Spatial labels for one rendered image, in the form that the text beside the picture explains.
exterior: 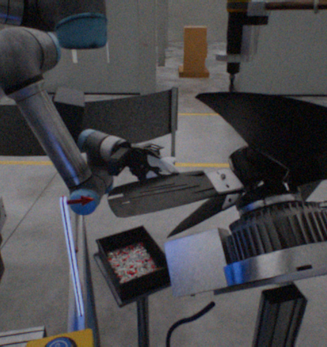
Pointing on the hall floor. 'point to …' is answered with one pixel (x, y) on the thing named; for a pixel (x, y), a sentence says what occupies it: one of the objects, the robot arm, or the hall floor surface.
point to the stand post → (277, 316)
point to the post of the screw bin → (143, 322)
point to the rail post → (92, 291)
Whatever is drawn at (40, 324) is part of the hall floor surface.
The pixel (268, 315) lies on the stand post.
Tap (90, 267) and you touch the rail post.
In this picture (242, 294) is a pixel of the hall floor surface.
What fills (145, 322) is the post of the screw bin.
